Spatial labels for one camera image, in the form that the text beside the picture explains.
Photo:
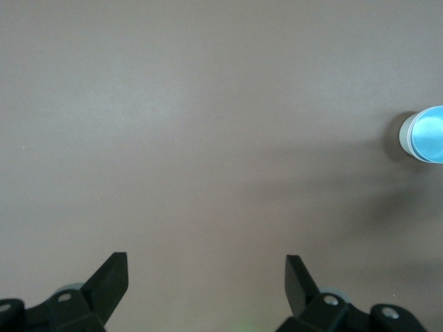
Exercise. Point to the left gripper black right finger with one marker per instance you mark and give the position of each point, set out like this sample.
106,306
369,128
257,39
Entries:
301,290

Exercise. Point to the blue plastic bowl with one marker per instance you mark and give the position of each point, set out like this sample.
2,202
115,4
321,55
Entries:
429,135

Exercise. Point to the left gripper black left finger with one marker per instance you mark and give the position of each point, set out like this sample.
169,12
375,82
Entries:
104,287

